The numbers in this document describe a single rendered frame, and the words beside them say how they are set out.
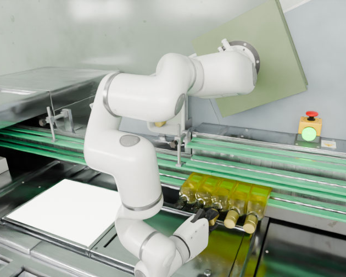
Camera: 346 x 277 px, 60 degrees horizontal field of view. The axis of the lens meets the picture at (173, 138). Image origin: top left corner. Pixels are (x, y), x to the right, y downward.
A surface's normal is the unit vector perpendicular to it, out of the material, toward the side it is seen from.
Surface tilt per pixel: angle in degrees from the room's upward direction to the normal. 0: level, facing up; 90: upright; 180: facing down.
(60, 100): 90
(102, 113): 63
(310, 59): 0
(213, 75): 5
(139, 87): 41
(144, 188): 48
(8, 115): 90
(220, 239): 90
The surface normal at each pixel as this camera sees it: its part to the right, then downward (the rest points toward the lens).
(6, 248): -0.03, -0.92
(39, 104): 0.90, 0.14
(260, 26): -0.44, 0.37
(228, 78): -0.09, 0.40
